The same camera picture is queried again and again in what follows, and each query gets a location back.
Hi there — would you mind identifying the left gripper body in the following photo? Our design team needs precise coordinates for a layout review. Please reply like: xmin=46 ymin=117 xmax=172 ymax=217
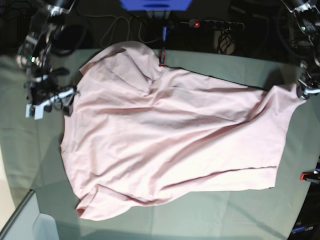
xmin=296 ymin=60 xmax=320 ymax=100

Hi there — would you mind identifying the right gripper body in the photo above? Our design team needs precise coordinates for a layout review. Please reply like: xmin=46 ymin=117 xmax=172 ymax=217
xmin=24 ymin=67 xmax=79 ymax=110

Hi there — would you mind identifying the pink t-shirt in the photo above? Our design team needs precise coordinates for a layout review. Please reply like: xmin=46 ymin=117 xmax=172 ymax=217
xmin=60 ymin=41 xmax=303 ymax=221

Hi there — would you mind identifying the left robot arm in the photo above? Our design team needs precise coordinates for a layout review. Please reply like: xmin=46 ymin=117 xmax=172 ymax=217
xmin=67 ymin=0 xmax=320 ymax=100

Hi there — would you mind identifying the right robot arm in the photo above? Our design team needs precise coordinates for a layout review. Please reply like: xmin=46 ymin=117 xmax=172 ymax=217
xmin=16 ymin=0 xmax=87 ymax=116

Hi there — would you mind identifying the red black right clamp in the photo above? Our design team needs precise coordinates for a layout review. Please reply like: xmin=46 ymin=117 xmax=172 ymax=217
xmin=300 ymin=168 xmax=320 ymax=184

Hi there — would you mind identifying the red black clamp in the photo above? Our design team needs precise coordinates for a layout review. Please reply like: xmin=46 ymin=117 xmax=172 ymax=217
xmin=300 ymin=168 xmax=320 ymax=184
xmin=158 ymin=50 xmax=166 ymax=66

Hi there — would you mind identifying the red black centre clamp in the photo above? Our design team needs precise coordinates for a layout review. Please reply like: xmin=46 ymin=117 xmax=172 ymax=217
xmin=158 ymin=50 xmax=166 ymax=66

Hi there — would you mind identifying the white power strip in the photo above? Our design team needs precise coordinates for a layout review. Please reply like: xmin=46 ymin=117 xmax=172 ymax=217
xmin=188 ymin=19 xmax=245 ymax=31

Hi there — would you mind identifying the white plastic bin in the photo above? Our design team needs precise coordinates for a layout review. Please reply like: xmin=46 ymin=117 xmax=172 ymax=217
xmin=0 ymin=190 xmax=59 ymax=240

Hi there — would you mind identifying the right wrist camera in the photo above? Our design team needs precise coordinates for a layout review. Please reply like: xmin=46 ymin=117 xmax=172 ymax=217
xmin=25 ymin=104 xmax=44 ymax=120

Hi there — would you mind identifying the black cable bundle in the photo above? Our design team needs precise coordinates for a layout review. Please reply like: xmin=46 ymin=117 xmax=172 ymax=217
xmin=214 ymin=30 xmax=237 ymax=55

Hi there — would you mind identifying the white cable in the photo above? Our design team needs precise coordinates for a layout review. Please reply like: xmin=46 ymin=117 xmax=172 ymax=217
xmin=99 ymin=14 xmax=166 ymax=49

